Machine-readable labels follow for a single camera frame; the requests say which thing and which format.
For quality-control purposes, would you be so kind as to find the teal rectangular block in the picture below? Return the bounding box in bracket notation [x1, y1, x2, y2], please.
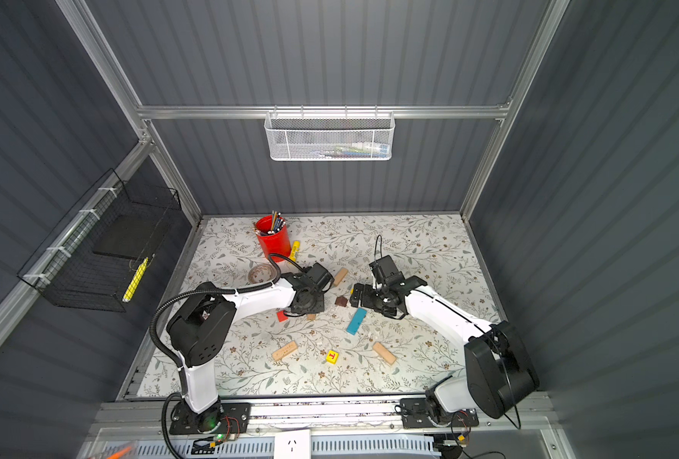
[346, 308, 367, 336]

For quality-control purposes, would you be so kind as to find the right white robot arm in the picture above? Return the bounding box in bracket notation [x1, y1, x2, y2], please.
[349, 256, 540, 425]

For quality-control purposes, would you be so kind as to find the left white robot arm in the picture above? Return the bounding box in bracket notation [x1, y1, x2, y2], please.
[149, 263, 334, 414]

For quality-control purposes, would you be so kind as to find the yellow marker on table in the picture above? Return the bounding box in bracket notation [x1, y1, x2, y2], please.
[290, 241, 300, 261]

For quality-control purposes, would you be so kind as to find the clear tape roll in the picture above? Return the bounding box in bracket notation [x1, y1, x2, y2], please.
[248, 264, 276, 285]

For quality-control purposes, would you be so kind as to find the red pen cup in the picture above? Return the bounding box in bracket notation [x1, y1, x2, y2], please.
[255, 212, 292, 259]

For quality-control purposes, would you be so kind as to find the yellow cube red letter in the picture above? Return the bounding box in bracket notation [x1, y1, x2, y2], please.
[326, 350, 340, 365]

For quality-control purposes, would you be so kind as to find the white power outlet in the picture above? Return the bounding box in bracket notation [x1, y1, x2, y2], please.
[274, 430, 312, 459]

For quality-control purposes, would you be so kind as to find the yellow marker in basket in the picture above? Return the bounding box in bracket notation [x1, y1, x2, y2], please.
[122, 257, 150, 303]

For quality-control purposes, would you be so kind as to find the black corrugated cable hose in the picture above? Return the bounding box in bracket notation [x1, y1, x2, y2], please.
[148, 252, 295, 459]

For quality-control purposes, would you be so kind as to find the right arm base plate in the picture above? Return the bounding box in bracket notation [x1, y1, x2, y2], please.
[394, 397, 479, 430]

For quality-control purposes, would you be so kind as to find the white wire mesh basket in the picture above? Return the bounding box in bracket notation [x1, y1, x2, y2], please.
[264, 113, 396, 162]

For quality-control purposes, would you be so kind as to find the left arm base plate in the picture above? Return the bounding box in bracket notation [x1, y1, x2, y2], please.
[167, 401, 251, 438]

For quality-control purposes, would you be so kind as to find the black wire wall basket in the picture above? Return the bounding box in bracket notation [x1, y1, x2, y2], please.
[18, 173, 183, 313]

